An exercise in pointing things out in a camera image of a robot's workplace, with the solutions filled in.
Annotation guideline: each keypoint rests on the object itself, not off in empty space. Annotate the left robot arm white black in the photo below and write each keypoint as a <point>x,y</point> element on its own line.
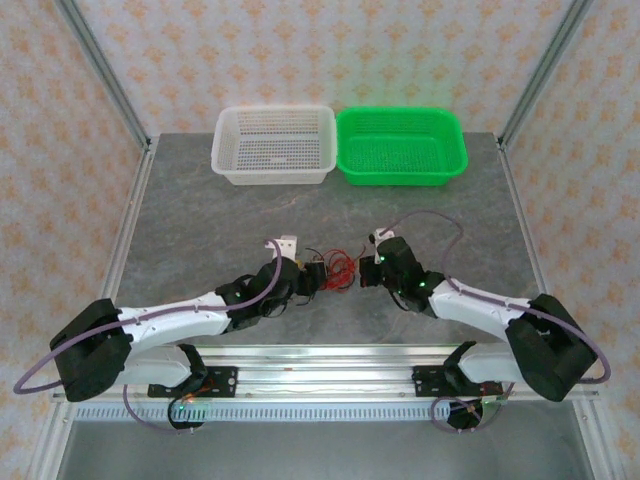
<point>165,320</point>

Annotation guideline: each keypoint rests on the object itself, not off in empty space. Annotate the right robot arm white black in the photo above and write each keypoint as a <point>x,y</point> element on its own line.
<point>475,305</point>

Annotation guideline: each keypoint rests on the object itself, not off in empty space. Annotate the green plastic basket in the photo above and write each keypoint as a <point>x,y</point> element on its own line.
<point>400,177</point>

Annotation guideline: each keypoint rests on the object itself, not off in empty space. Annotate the white plastic basket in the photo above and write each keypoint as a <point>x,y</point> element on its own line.
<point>240,172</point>

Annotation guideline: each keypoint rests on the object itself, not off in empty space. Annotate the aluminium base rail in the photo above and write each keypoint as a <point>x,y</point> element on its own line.
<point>325,375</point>

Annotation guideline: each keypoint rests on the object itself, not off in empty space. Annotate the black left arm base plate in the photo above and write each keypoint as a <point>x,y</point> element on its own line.
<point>225,382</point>

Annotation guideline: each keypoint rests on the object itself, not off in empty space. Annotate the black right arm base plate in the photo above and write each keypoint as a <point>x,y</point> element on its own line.
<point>425,380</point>

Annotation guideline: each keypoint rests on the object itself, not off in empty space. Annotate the aluminium table side rail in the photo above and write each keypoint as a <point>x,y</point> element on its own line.
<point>132,215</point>
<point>522,215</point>

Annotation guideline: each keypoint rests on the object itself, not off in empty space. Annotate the aluminium frame post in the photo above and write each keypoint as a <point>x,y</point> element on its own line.
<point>541,75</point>
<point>107,75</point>

